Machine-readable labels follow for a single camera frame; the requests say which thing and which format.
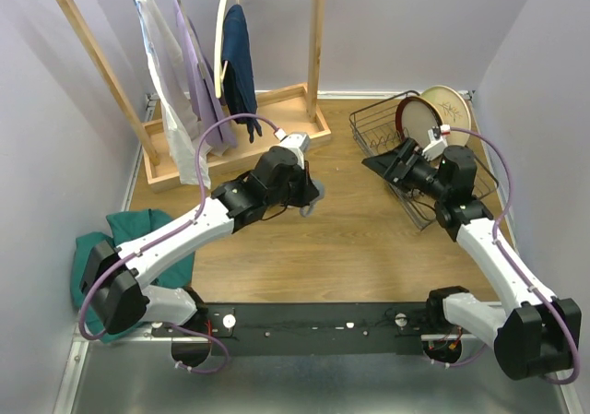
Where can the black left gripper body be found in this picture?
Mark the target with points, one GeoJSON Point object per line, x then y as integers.
{"type": "Point", "coordinates": [307, 192]}

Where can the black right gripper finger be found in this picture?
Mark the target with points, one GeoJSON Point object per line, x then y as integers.
{"type": "Point", "coordinates": [384, 170]}
{"type": "Point", "coordinates": [385, 161]}

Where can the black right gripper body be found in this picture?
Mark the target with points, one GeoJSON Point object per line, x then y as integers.
{"type": "Point", "coordinates": [418, 172]}

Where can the grey blue mug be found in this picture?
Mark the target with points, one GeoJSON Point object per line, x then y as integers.
{"type": "Point", "coordinates": [319, 189]}

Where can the red rimmed plate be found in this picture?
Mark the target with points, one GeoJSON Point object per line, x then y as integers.
{"type": "Point", "coordinates": [414, 117]}

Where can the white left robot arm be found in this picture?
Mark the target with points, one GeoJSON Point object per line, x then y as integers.
{"type": "Point", "coordinates": [118, 282]}

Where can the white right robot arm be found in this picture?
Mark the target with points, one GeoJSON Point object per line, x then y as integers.
{"type": "Point", "coordinates": [533, 333]}

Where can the wooden clothes rack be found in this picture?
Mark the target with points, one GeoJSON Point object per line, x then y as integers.
{"type": "Point", "coordinates": [292, 108]}

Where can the cream plate with branch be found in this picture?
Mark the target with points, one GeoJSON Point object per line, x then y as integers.
{"type": "Point", "coordinates": [445, 106]}

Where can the navy hanging garment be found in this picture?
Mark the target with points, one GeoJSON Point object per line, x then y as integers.
{"type": "Point", "coordinates": [238, 82]}

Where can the lavender hanging garment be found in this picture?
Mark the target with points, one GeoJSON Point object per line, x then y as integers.
{"type": "Point", "coordinates": [204, 103]}

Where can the cream round hanger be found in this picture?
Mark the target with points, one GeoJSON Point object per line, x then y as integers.
{"type": "Point", "coordinates": [219, 66]}

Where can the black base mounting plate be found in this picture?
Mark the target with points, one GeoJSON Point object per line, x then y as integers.
{"type": "Point", "coordinates": [324, 328]}

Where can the white hanging garment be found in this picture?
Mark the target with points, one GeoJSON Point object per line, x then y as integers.
{"type": "Point", "coordinates": [166, 68]}

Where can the green cloth pile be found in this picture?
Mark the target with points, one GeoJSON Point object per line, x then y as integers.
{"type": "Point", "coordinates": [126, 226]}

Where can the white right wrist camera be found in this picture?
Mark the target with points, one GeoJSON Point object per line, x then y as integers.
{"type": "Point", "coordinates": [437, 142]}

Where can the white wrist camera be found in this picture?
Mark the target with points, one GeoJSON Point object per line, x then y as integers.
{"type": "Point", "coordinates": [437, 142]}
{"type": "Point", "coordinates": [298, 143]}

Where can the black wire dish rack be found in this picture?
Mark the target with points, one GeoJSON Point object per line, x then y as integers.
{"type": "Point", "coordinates": [373, 128]}

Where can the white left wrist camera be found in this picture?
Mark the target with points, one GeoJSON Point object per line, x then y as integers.
{"type": "Point", "coordinates": [298, 143]}

